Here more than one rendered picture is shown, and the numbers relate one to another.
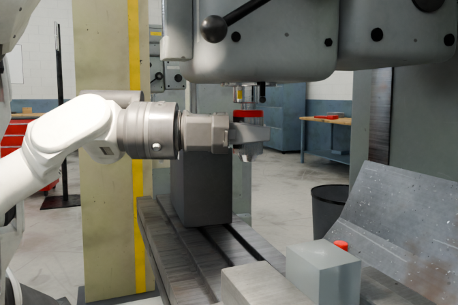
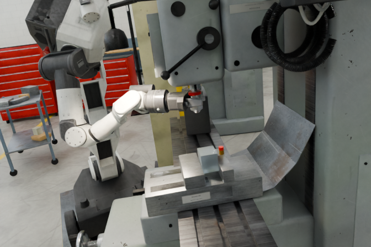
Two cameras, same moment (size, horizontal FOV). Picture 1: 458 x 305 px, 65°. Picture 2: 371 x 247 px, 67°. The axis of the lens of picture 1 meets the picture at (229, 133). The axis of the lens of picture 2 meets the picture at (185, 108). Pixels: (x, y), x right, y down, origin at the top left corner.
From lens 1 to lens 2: 0.54 m
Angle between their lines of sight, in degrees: 20
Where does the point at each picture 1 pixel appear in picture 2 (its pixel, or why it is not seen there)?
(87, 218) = (154, 124)
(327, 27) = (215, 62)
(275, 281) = (194, 159)
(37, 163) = (117, 118)
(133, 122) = (148, 100)
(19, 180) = (112, 123)
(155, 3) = not seen: outside the picture
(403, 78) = not seen: hidden behind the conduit
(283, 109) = not seen: hidden behind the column
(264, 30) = (187, 68)
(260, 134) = (197, 102)
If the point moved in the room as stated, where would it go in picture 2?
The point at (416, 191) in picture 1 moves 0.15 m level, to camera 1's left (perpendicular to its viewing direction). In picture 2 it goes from (289, 119) to (249, 120)
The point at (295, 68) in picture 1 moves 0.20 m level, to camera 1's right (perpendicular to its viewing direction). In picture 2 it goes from (203, 80) to (268, 76)
